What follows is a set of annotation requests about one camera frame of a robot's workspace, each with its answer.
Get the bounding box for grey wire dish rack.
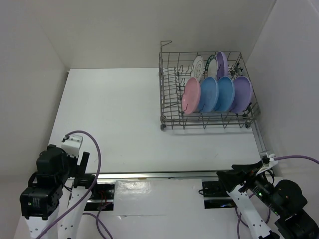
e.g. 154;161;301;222
159;40;260;131

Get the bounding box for white plate green rim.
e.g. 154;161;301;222
204;54;218;78

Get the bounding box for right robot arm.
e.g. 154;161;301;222
217;159;319;239

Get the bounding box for pink plate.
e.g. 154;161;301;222
181;77;201;115

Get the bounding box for purple plate front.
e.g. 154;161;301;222
230;76;253;114

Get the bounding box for blue plate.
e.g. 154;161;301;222
197;77;219;113
214;76;235;112

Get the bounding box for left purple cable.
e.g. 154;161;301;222
37;130;114;239

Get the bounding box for purple plate back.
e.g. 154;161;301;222
216;51;228;80

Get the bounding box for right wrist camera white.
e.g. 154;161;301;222
257;153;278;174

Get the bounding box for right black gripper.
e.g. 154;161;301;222
216;158;284;213

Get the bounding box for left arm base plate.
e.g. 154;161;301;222
84;183;115;212

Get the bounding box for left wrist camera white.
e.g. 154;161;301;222
61;134;83;158

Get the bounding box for aluminium rail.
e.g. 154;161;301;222
67;170;235;181

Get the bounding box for purple plate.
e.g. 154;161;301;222
216;51;228;80
230;76;253;114

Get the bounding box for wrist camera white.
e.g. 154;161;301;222
61;134;83;158
257;153;278;174

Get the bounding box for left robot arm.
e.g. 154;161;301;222
19;144;98;239

